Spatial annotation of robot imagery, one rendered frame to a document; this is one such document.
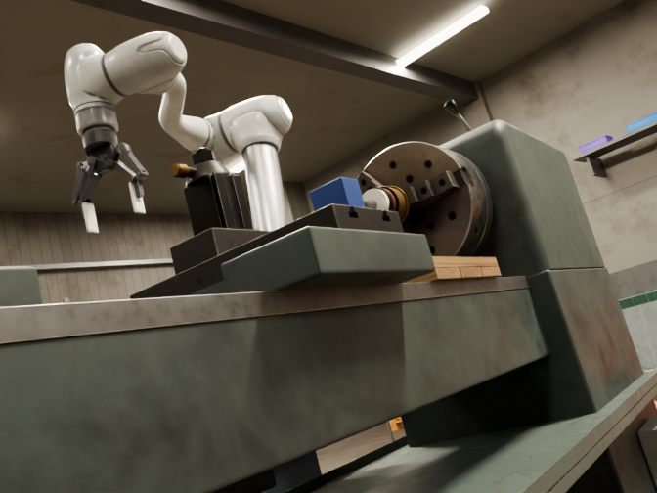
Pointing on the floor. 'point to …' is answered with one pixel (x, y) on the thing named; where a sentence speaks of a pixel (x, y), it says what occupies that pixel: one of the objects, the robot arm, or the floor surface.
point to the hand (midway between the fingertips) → (114, 218)
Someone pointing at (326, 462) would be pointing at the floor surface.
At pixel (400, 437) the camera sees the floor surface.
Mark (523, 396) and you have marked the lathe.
